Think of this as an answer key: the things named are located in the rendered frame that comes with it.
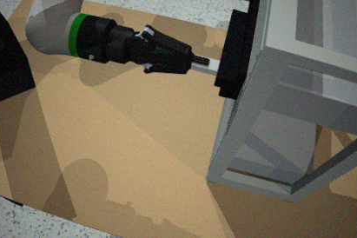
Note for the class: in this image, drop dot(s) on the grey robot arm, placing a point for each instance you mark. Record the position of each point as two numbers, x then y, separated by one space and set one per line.
57 27

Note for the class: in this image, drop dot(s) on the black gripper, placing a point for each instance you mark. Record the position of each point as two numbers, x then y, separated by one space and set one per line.
124 46

